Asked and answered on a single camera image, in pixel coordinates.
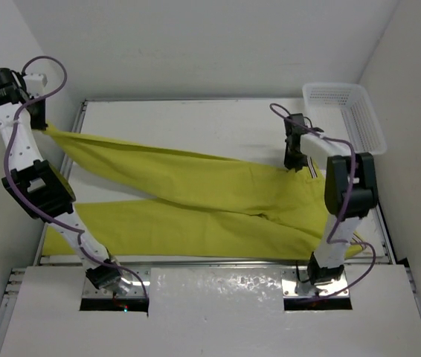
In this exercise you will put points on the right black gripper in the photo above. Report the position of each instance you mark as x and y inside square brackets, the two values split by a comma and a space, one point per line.
[295, 164]

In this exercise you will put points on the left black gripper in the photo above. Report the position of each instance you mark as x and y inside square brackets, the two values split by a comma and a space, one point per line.
[38, 124]

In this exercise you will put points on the yellow-green trousers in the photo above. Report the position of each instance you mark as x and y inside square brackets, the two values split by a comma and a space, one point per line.
[198, 205]

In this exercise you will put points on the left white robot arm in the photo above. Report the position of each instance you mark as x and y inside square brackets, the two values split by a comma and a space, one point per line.
[36, 185]

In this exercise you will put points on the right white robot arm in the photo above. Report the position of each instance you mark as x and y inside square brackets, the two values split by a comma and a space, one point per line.
[350, 192]

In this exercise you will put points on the white perforated plastic basket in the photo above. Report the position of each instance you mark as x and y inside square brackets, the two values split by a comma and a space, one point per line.
[344, 110]

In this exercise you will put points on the white front cover board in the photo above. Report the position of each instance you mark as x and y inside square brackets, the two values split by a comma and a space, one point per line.
[214, 312]

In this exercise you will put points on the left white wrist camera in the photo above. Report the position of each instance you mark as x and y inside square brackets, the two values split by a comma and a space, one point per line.
[35, 81]

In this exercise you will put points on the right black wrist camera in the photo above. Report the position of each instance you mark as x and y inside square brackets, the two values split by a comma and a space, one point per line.
[297, 118]

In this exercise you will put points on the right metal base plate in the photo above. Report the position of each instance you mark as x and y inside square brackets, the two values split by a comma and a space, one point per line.
[295, 284]

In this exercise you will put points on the metal base plate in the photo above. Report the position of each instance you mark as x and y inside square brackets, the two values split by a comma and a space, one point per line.
[295, 284]
[128, 286]

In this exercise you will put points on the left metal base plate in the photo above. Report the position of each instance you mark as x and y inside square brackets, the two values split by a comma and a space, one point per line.
[128, 286]

